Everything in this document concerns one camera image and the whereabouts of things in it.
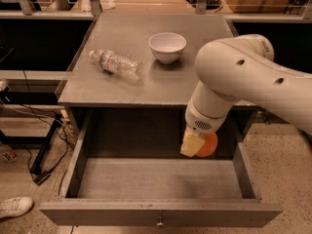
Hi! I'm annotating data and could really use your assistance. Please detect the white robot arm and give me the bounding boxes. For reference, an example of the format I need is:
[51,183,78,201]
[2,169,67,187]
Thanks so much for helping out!
[180,34,312,157]

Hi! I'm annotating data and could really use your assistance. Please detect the black cables on floor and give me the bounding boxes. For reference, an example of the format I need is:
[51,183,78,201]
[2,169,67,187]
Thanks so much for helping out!
[0,69,78,197]

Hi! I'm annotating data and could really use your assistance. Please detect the black cable coil on shelf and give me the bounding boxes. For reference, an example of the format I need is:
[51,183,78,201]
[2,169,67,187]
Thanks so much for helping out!
[178,0,226,12]

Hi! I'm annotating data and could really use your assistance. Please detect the small drawer knob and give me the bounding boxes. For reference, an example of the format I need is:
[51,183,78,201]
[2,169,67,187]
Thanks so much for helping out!
[156,215,165,228]

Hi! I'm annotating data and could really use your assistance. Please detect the black table leg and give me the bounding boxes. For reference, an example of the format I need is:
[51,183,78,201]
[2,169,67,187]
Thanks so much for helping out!
[29,114,61,186]

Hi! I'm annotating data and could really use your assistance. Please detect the grey open drawer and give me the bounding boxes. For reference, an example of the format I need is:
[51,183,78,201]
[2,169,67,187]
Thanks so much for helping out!
[40,118,283,227]

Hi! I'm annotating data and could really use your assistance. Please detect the orange fruit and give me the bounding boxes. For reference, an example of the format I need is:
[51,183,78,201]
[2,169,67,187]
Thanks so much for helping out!
[196,133,218,157]

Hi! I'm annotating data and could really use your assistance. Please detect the clear plastic water bottle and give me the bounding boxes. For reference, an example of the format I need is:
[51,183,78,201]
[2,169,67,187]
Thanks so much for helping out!
[89,49,143,85]

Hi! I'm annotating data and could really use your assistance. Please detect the white ceramic bowl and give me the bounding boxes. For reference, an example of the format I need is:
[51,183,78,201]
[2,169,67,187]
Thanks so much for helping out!
[148,32,187,64]

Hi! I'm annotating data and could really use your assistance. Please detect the white sneaker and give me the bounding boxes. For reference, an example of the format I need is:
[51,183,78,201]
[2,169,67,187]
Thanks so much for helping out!
[0,197,33,218]

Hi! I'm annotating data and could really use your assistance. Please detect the grey cabinet counter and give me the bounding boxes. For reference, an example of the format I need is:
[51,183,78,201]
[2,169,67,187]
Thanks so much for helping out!
[58,14,232,142]

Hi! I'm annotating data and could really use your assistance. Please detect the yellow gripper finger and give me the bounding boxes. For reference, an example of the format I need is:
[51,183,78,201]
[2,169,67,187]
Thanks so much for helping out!
[180,127,205,157]

